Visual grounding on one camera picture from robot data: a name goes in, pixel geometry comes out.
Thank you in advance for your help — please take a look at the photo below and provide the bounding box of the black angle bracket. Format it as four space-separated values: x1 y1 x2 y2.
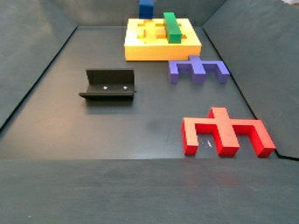
79 68 136 101

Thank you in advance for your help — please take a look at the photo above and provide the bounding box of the blue bar block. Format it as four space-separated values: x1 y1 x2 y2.
139 0 155 19

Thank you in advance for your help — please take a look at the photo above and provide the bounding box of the red E-shaped block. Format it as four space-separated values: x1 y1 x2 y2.
182 108 276 158

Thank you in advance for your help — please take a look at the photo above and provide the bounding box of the purple E-shaped block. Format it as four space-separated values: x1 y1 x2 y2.
168 55 230 84

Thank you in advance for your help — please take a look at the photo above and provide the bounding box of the yellow slotted board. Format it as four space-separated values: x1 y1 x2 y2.
124 18 202 61

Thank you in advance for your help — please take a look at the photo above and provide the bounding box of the green bar block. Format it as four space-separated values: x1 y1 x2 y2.
163 12 183 44

